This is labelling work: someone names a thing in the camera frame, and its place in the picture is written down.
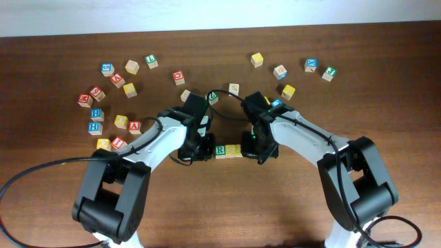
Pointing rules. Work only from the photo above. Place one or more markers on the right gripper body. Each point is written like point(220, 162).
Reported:
point(253, 145)

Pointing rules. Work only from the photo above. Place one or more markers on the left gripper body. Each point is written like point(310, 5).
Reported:
point(203, 147)

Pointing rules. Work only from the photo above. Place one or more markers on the green R block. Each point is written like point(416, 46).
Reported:
point(220, 151)

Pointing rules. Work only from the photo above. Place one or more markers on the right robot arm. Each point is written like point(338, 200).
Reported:
point(358, 188)

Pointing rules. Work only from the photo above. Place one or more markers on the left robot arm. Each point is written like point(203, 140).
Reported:
point(112, 196)

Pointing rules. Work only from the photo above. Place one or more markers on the yellow E block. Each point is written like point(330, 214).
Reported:
point(267, 100)

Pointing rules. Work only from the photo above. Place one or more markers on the blue L block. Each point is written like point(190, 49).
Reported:
point(276, 103)

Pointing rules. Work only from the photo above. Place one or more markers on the green Z block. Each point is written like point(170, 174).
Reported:
point(212, 98)

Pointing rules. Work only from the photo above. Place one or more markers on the plain wood block centre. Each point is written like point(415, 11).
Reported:
point(185, 95)

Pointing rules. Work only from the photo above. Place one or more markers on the plain wood block picture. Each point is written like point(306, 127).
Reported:
point(234, 89)

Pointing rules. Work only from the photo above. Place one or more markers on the red A block lower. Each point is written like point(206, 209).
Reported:
point(134, 127)

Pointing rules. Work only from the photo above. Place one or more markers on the red a block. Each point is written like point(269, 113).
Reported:
point(117, 80)
point(134, 127)

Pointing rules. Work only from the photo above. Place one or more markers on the wood block blue D side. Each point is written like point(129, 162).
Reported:
point(280, 72)

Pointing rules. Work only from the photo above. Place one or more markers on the red G block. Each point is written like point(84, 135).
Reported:
point(178, 77)

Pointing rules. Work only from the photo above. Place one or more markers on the red I block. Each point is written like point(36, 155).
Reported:
point(118, 143)

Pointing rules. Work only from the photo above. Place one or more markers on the yellow O block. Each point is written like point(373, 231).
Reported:
point(121, 121)

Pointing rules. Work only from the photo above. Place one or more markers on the yellow block top right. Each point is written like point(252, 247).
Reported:
point(257, 59)

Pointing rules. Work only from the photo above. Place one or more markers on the yellow block upper left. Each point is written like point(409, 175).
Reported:
point(129, 90)

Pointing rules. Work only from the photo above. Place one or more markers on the blue X block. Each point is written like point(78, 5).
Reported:
point(311, 65)

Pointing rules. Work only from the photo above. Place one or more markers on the yellow C block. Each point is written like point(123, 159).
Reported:
point(104, 143)

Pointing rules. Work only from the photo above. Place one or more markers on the green L block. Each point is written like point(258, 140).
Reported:
point(151, 61)

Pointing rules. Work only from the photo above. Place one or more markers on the green J block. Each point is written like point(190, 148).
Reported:
point(329, 73)

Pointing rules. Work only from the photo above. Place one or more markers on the plain wood yellow-sided block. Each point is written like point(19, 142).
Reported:
point(132, 67)

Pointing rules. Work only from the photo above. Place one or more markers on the blue H block lower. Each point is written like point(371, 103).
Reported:
point(95, 128)

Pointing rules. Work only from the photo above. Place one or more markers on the blue h block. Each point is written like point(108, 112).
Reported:
point(95, 128)
point(97, 115)

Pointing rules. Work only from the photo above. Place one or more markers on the red A block upper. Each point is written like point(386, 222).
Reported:
point(117, 80)

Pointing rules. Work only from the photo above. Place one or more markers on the blue H block upper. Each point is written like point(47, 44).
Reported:
point(97, 115)

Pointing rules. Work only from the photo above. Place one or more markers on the red 9 block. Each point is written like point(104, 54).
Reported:
point(97, 93)

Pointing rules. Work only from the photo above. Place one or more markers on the blue S block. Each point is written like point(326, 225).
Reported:
point(107, 69)

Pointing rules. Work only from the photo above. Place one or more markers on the red M block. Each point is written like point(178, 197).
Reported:
point(85, 100)

